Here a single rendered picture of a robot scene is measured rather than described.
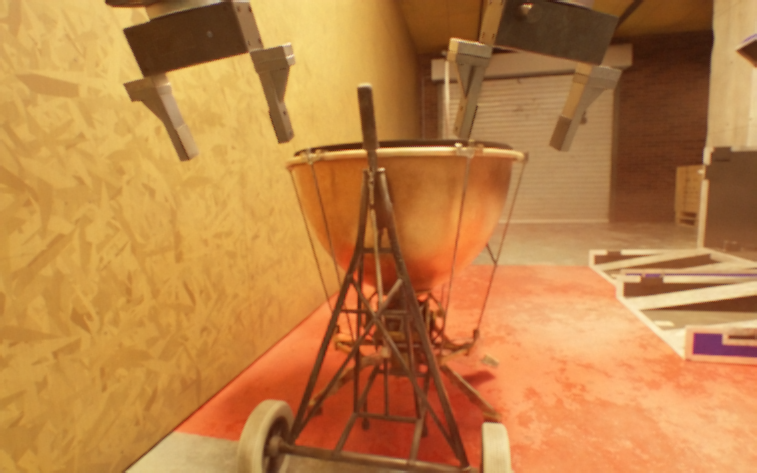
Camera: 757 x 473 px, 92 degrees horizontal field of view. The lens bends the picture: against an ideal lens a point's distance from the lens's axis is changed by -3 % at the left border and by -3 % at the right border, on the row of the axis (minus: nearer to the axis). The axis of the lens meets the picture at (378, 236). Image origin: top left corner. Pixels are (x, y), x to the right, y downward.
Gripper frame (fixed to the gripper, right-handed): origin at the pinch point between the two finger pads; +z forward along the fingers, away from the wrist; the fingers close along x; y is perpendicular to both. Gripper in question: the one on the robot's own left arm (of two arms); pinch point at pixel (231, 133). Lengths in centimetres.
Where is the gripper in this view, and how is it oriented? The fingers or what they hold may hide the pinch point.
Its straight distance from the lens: 51.1
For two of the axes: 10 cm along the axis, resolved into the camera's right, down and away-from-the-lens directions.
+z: 1.9, 8.5, 4.9
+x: -9.8, 1.2, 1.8
